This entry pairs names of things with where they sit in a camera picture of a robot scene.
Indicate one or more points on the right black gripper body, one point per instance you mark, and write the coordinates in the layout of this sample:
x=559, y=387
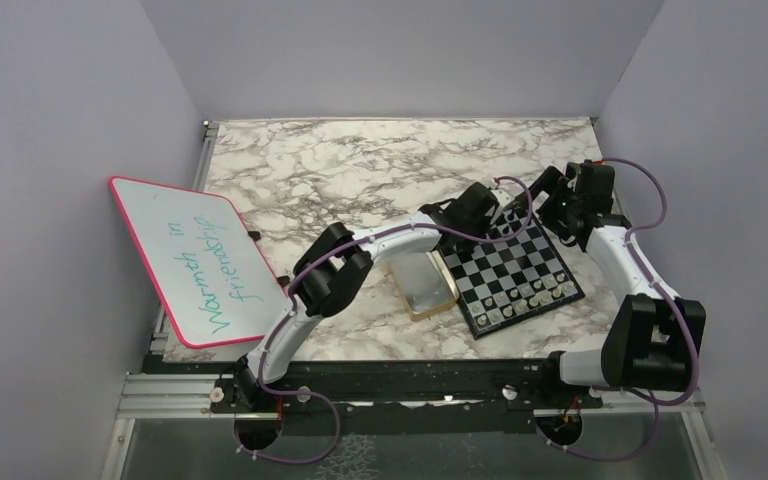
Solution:
x=565, y=204

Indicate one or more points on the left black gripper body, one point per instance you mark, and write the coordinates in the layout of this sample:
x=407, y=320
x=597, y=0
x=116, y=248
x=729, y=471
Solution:
x=477, y=229

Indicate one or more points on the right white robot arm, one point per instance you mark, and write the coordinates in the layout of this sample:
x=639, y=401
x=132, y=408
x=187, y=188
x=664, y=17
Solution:
x=652, y=347

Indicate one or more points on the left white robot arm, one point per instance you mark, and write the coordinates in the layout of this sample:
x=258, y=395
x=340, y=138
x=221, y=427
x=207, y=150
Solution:
x=328, y=276

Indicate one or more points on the black white chessboard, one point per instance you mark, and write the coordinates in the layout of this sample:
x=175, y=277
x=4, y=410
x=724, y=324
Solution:
x=517, y=270

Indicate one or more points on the gold metal tin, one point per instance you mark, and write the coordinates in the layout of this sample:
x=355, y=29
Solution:
x=424, y=284

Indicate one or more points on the red framed whiteboard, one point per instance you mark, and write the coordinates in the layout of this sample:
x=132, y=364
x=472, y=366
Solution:
x=210, y=275

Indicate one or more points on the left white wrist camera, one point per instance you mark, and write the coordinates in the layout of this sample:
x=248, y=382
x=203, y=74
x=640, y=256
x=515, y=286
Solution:
x=503, y=199

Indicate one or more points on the black table front rail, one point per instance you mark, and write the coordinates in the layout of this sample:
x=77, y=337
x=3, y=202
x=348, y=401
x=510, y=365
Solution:
x=318, y=398

